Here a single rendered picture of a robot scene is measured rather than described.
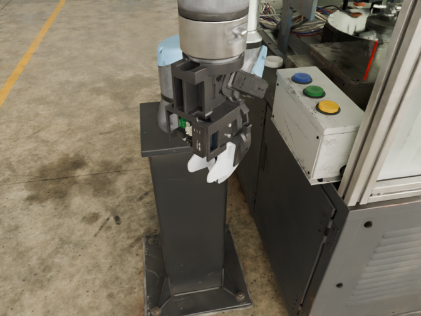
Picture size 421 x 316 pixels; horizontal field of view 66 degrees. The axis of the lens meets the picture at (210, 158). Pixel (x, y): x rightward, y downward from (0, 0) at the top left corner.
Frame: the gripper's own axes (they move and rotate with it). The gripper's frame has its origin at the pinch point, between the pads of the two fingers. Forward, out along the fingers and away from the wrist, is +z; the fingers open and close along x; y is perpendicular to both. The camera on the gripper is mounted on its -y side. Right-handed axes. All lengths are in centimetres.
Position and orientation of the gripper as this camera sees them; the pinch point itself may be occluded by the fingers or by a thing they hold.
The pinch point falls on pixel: (221, 172)
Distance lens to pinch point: 51.2
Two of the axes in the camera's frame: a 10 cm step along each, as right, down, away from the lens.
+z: 0.0, 7.7, 6.3
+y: -6.5, 4.8, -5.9
